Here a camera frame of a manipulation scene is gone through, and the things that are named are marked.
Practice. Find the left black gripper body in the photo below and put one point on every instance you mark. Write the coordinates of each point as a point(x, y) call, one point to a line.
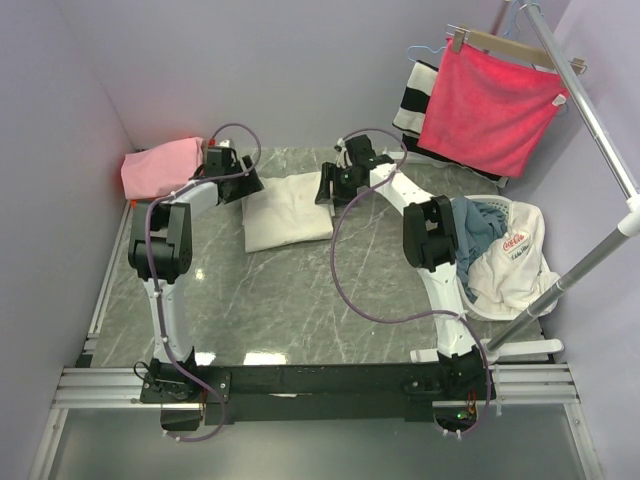
point(235, 188)

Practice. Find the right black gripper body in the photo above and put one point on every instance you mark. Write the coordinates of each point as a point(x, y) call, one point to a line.
point(345, 187)

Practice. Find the cream white t-shirt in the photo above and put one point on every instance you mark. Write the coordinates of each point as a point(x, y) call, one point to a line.
point(285, 213)

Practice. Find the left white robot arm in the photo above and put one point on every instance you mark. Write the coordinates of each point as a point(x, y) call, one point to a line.
point(161, 252)

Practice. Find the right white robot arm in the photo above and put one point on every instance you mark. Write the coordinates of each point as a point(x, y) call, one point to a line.
point(429, 243)

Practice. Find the folded pink t-shirt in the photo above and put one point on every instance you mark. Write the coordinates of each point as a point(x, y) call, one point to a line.
point(160, 170)

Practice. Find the folded orange t-shirt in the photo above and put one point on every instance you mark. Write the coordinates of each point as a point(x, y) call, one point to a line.
point(131, 200)

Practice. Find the black white striped cloth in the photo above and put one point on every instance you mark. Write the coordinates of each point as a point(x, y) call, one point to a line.
point(410, 116)

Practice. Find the blue grey garment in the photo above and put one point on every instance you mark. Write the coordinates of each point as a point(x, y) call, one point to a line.
point(477, 226)

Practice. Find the white laundry basket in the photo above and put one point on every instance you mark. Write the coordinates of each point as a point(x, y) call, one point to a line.
point(502, 204)

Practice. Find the red hanging towel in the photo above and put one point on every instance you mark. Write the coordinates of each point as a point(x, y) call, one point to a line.
point(489, 114)

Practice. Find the wooden clip hanger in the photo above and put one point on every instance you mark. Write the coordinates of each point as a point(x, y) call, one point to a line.
point(490, 43)

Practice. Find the white coca-cola t-shirt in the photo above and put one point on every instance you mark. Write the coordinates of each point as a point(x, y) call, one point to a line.
point(512, 273)

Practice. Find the silver clothes rack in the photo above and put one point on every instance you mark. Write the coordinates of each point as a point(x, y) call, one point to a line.
point(598, 320)

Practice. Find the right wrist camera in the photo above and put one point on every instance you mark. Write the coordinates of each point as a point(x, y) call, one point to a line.
point(342, 159)

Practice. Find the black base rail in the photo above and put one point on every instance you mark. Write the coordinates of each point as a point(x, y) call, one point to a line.
point(320, 392)

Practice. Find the aluminium frame rail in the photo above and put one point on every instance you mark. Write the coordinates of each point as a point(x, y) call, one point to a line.
point(280, 308)

